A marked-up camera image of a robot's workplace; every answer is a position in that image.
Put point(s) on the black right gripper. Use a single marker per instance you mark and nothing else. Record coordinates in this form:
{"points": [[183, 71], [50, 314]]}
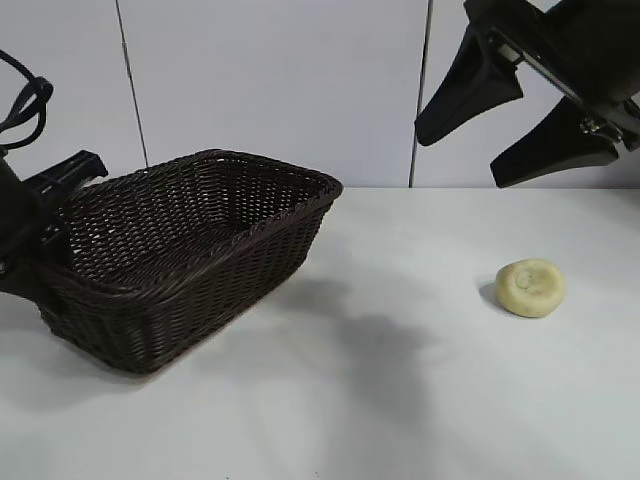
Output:
{"points": [[590, 45]]}

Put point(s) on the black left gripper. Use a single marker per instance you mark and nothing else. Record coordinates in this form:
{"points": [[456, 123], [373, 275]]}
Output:
{"points": [[35, 200]]}

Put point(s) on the dark brown wicker basket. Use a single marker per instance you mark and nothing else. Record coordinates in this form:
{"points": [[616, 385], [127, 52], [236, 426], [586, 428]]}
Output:
{"points": [[200, 260]]}

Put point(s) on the pale yellow egg yolk pastry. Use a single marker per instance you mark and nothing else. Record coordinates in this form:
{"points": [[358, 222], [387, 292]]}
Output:
{"points": [[531, 287]]}

